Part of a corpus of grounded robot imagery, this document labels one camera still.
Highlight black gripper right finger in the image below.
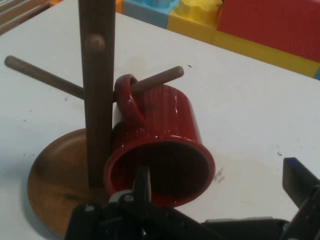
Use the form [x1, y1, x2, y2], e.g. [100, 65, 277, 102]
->
[279, 156, 320, 240]

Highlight grey blue large toy block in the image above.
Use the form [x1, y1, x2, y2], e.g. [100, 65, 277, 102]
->
[121, 0, 181, 29]

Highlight red ceramic mug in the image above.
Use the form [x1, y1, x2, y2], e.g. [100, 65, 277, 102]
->
[103, 74, 216, 208]

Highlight brown wooden mug tree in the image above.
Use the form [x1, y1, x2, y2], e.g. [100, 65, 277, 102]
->
[4, 0, 185, 240]

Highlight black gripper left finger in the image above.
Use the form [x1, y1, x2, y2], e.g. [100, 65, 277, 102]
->
[65, 164, 201, 240]

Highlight red large toy block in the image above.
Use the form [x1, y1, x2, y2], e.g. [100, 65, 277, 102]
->
[216, 0, 320, 64]

